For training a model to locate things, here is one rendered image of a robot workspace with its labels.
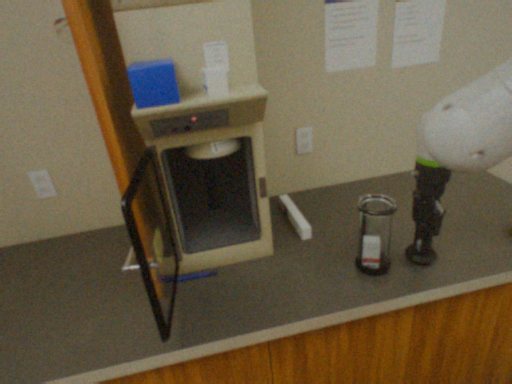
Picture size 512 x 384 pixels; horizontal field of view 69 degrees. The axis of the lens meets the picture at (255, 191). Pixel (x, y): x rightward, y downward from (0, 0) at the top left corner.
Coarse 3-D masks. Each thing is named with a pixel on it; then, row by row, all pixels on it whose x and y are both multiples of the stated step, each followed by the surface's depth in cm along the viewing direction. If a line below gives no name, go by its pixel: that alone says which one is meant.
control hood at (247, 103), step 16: (192, 96) 91; (208, 96) 89; (224, 96) 87; (240, 96) 87; (256, 96) 87; (144, 112) 84; (160, 112) 85; (176, 112) 86; (192, 112) 88; (240, 112) 92; (256, 112) 94; (144, 128) 90
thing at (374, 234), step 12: (360, 204) 104; (372, 204) 109; (384, 204) 107; (396, 204) 102; (360, 216) 105; (372, 216) 100; (384, 216) 100; (360, 228) 107; (372, 228) 103; (384, 228) 103; (360, 240) 109; (372, 240) 105; (384, 240) 105; (360, 252) 110; (372, 252) 107; (384, 252) 107; (372, 264) 109; (384, 264) 109
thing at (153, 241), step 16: (144, 176) 88; (144, 192) 86; (144, 208) 85; (160, 208) 100; (128, 224) 73; (144, 224) 83; (160, 224) 98; (144, 240) 81; (160, 240) 96; (160, 256) 94; (160, 288) 90
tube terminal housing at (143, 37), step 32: (224, 0) 87; (128, 32) 86; (160, 32) 87; (192, 32) 89; (224, 32) 90; (128, 64) 89; (192, 64) 92; (224, 128) 101; (256, 128) 103; (160, 160) 101; (256, 160) 107; (192, 256) 117; (224, 256) 120; (256, 256) 123
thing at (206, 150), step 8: (200, 144) 106; (208, 144) 105; (216, 144) 105; (224, 144) 106; (232, 144) 108; (240, 144) 112; (184, 152) 111; (192, 152) 107; (200, 152) 106; (208, 152) 105; (216, 152) 105; (224, 152) 106
